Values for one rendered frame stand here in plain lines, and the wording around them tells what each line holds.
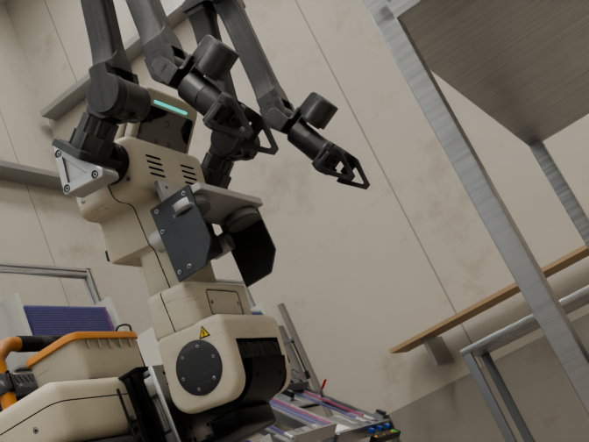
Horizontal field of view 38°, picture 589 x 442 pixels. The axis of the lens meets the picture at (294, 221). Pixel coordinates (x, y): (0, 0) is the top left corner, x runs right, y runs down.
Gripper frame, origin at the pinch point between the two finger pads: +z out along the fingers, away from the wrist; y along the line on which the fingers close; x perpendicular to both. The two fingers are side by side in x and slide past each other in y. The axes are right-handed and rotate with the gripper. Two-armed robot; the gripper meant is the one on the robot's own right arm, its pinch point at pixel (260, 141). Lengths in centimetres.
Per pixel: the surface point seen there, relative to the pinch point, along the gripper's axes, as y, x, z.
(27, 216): 454, 207, -435
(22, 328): 148, 129, -132
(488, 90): 17.8, -31.1, 20.7
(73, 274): 196, 116, -163
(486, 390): 261, 39, 8
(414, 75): -24.0, -20.6, 28.0
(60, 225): 494, 205, -431
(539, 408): 521, 55, -3
